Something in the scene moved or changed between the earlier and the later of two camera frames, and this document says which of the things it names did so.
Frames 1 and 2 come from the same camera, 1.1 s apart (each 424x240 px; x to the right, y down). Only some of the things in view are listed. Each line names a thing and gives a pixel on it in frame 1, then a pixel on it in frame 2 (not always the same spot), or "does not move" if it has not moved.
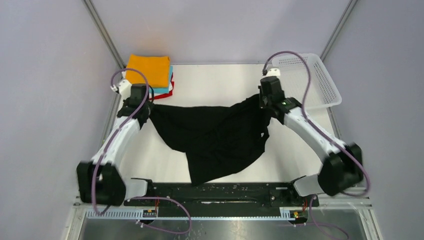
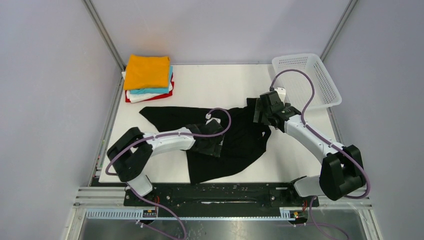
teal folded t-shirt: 163,90 does not move
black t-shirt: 218,140 does not move
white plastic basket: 321,93 does not move
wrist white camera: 124,87 → 208,116
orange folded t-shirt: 156,69 does not move
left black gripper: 142,111 → 216,143
